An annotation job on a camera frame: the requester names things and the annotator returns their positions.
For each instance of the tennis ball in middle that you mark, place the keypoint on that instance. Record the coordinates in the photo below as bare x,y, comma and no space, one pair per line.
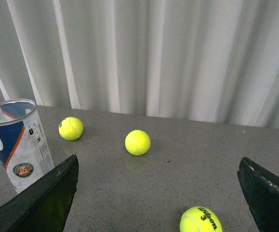
71,128

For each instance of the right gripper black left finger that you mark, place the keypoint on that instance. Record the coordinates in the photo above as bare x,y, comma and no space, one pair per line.
45,205

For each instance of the white pleated curtain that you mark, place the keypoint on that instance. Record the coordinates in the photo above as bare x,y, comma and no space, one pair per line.
204,60

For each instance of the tennis ball with Wilson print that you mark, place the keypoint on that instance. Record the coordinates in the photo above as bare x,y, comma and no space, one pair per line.
200,219

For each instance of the clear Wilson tennis can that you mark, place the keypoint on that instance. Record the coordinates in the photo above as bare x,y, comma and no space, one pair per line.
24,151

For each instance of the tennis ball far right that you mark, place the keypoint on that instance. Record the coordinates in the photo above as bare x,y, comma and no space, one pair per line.
137,142

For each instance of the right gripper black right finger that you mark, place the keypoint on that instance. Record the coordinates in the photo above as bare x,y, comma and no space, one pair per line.
260,188

